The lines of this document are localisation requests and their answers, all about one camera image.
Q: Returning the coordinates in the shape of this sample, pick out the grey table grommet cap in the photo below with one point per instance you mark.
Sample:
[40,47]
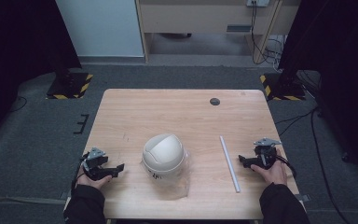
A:
[214,101]

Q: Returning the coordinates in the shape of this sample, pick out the person's right hand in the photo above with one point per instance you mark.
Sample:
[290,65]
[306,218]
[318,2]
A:
[276,174]

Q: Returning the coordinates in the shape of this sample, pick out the black stand base, striped tape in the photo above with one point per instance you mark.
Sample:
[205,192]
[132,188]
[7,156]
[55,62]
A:
[70,87]
[284,88]

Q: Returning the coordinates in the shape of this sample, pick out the dark curtain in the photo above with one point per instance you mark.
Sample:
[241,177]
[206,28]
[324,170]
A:
[341,62]
[18,46]

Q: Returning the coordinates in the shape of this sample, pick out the white cabinet panel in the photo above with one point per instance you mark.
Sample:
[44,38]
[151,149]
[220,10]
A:
[99,28]

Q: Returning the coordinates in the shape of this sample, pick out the clear plastic cup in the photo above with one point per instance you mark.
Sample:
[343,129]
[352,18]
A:
[164,155]

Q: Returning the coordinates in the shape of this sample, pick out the white straw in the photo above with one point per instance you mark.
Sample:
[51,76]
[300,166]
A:
[230,164]

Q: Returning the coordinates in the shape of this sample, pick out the wall power socket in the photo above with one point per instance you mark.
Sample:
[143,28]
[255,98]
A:
[258,2]

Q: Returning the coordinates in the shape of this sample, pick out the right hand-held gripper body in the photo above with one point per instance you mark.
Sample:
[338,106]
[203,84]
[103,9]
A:
[265,154]

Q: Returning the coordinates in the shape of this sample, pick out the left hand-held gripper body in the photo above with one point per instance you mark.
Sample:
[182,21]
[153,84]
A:
[94,159]

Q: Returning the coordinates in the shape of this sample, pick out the person's left hand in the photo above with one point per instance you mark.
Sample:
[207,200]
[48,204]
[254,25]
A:
[93,183]

